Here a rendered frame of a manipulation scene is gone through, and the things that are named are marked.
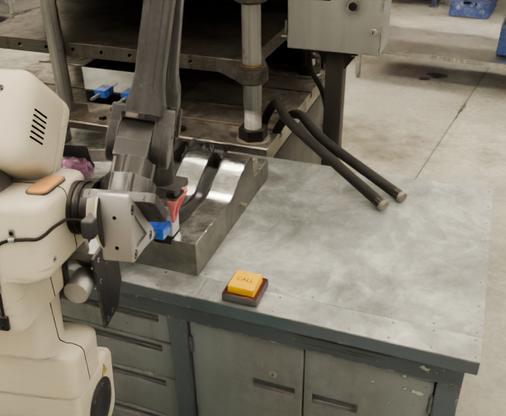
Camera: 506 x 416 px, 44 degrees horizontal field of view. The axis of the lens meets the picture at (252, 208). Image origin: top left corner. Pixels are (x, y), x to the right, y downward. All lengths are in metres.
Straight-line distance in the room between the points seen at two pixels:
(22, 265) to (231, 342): 0.70
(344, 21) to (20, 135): 1.28
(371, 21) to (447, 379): 1.08
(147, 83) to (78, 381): 0.54
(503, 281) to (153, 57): 2.16
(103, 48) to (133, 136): 1.30
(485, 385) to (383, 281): 1.04
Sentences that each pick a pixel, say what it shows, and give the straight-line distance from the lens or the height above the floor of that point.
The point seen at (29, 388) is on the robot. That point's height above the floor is 0.83.
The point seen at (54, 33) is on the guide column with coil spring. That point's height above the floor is 1.08.
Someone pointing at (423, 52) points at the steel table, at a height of 0.25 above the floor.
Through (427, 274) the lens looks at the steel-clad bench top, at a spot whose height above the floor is 0.80.
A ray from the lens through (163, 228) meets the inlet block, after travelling 1.38.
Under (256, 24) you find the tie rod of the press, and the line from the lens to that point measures 1.96.
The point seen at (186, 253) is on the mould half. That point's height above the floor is 0.86.
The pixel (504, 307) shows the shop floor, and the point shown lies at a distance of 2.76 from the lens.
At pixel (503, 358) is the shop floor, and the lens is 2.53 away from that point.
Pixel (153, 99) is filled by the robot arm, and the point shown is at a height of 1.31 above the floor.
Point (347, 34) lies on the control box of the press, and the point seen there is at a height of 1.13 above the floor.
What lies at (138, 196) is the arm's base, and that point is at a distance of 0.95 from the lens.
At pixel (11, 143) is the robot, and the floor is 1.31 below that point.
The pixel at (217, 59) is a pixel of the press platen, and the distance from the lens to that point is 2.10.
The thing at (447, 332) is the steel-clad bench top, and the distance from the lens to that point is 1.35.
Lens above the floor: 1.68
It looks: 31 degrees down
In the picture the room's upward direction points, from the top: 1 degrees counter-clockwise
